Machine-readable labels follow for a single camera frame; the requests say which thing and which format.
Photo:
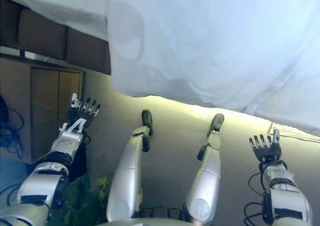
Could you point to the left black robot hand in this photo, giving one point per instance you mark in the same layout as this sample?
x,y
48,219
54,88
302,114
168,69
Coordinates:
x,y
81,115

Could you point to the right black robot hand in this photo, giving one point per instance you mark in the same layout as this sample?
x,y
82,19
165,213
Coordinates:
x,y
267,151

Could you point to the white duvet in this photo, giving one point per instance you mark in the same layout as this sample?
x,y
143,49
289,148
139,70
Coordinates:
x,y
200,49

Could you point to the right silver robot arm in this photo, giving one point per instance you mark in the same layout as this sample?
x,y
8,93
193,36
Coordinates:
x,y
287,196

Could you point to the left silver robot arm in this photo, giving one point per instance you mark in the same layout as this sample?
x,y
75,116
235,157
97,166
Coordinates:
x,y
42,183

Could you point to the printed paper sheet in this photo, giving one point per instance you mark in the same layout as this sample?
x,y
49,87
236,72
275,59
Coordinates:
x,y
295,133

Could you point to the wooden nightstand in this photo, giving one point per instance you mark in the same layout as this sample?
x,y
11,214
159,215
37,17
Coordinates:
x,y
42,98

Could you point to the right silver robot leg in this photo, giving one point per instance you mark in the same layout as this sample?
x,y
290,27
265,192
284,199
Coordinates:
x,y
205,186

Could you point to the silver robot leg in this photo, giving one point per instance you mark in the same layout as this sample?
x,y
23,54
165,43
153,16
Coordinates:
x,y
205,186
125,181

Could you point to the left silver robot leg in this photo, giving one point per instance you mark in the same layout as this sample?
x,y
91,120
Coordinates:
x,y
125,181

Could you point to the green leafy plant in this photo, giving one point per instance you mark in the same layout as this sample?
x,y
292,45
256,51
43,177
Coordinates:
x,y
82,203

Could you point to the silver robot torso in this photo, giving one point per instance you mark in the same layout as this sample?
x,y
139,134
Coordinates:
x,y
150,223

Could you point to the brown upholstered bed frame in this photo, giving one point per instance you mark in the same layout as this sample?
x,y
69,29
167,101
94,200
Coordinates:
x,y
75,46

